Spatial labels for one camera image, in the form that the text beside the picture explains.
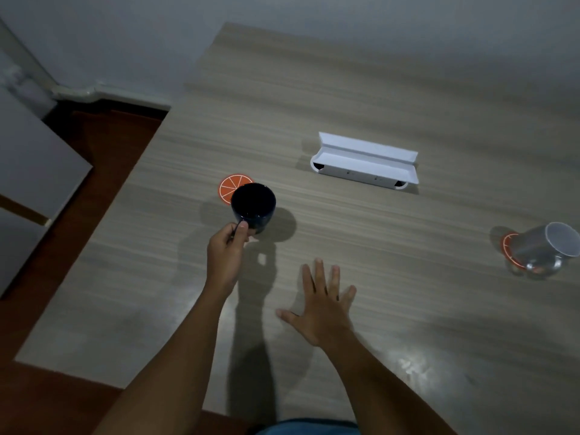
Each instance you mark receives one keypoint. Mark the person's blue shirt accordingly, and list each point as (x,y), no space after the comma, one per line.
(308,428)

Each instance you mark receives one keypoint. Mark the orange slice coaster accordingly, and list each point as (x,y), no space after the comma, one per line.
(508,250)
(229,187)

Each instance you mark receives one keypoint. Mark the white wall pipe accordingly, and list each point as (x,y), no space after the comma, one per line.
(104,96)

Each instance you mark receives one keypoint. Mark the white desk socket box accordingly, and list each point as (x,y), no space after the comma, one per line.
(364,160)

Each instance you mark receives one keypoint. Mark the person's left forearm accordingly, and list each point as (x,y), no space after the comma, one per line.
(167,371)

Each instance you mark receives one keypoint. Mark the person's right forearm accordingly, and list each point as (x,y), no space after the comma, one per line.
(385,389)

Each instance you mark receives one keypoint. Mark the person's left hand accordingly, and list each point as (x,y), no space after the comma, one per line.
(224,262)

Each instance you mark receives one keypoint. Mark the grey cabinet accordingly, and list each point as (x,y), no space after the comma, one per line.
(31,176)

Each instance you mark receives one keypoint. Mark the grey metallic mug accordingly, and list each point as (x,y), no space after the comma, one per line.
(543,249)

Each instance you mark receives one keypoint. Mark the person's right hand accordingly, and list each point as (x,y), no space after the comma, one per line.
(324,312)

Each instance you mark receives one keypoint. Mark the dark blue mug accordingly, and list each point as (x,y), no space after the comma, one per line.
(253,207)

